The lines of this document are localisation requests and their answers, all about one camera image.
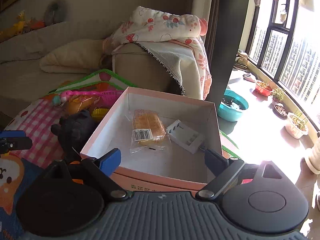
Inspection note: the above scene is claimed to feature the black plush toy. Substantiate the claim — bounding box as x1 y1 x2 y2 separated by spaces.
50 109 98 163

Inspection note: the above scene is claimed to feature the pink plastic toy basket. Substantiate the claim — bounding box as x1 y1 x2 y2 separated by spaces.
60 90 123 108

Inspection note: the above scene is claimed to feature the red flower pot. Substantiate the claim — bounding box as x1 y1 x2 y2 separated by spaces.
255 80 273 97

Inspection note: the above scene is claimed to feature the colourful cartoon play mat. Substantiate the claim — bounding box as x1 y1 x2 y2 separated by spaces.
1 69 133 239

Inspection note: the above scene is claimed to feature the white flower pot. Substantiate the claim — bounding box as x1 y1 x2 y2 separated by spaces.
285 112 309 139

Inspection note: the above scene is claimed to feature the yellow plush toy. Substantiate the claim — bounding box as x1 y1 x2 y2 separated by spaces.
1 10 26 42

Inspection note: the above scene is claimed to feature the beige sofa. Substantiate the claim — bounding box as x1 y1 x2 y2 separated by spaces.
1 21 183 118

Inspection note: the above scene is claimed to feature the orange plush toy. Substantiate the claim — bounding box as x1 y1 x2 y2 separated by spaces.
30 21 46 30

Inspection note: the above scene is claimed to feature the white power adapter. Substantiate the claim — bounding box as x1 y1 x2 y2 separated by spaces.
165 120 205 154

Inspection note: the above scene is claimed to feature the pink and teal toy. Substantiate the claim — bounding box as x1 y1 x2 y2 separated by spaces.
52 91 69 106

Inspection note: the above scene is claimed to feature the packaged bread with yellow label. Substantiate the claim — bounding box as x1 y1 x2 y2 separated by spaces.
65 95 100 115

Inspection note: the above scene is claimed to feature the packaged yellow cake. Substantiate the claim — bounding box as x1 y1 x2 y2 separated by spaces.
130 109 172 154

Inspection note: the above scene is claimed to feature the pink cardboard box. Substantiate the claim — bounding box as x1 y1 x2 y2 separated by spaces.
81 87 222 192

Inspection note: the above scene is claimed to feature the grey neck pillow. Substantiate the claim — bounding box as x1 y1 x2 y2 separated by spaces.
43 0 68 26

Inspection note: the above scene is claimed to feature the floral pink white blanket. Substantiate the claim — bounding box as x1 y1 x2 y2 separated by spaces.
103 6 212 100

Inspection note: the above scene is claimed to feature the grey towel on armrest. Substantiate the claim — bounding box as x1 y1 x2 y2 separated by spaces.
135 41 202 99

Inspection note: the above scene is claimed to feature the teal plastic basin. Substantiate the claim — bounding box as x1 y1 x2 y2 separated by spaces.
217 89 249 122

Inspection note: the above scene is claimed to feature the folded cream blanket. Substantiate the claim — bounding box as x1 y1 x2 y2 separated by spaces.
40 39 103 74

